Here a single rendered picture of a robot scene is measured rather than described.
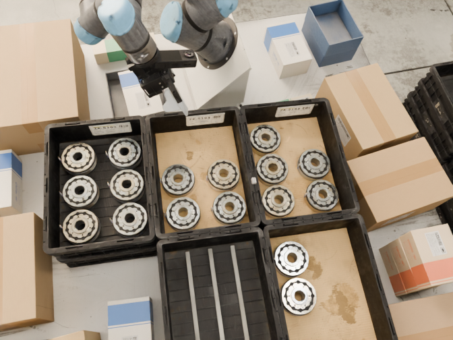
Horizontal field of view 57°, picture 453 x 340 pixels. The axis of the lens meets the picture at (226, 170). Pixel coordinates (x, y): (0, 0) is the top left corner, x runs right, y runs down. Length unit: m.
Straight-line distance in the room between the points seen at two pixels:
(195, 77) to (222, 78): 0.14
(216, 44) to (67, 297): 0.94
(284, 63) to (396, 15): 1.63
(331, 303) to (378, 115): 0.66
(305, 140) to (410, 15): 1.92
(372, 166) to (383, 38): 1.67
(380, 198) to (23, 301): 1.09
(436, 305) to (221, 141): 0.81
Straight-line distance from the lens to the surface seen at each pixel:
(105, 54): 1.72
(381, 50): 2.93
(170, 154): 1.37
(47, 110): 1.44
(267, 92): 1.67
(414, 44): 3.06
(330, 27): 1.84
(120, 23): 0.96
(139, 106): 1.51
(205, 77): 1.52
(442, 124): 2.13
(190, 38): 1.38
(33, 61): 1.56
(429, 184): 1.50
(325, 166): 1.39
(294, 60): 1.67
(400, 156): 1.50
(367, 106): 1.54
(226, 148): 1.38
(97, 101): 1.66
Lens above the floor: 2.07
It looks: 67 degrees down
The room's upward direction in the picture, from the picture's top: 10 degrees clockwise
